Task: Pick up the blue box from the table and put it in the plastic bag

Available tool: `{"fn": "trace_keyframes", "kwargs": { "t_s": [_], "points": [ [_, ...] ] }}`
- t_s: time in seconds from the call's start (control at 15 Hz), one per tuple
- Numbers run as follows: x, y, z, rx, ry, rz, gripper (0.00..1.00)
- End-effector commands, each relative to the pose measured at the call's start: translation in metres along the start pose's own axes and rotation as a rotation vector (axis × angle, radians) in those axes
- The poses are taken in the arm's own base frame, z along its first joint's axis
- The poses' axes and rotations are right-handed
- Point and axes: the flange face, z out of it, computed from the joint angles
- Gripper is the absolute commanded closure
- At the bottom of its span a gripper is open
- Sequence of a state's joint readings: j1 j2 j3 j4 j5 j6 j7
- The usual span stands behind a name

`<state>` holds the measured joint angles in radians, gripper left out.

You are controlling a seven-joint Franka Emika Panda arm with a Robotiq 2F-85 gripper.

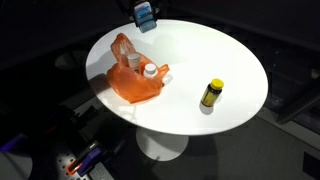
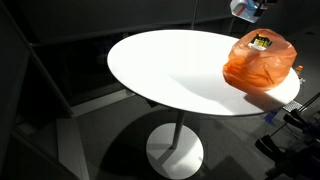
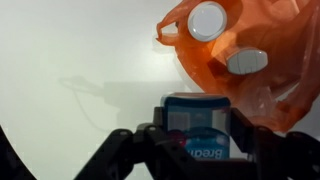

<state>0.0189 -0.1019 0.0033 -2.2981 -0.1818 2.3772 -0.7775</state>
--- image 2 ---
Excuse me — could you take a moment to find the blue transparent plastic box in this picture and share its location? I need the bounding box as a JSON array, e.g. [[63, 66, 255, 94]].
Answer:
[[229, 0, 264, 24]]

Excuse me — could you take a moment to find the orange plastic bag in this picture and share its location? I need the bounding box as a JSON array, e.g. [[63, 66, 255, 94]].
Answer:
[[222, 28, 298, 94]]

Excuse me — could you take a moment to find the small orange-capped bottle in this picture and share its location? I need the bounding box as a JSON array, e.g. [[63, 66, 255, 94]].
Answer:
[[294, 64, 305, 81]]

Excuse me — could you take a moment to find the checkered calibration card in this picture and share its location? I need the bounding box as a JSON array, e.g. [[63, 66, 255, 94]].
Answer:
[[281, 99, 304, 113]]

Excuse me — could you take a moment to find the black tripod stand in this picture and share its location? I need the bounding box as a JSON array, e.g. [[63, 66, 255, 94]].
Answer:
[[254, 91, 320, 180]]

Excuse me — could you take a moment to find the white table pedestal base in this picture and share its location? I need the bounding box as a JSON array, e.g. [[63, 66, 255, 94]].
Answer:
[[145, 110, 205, 180]]

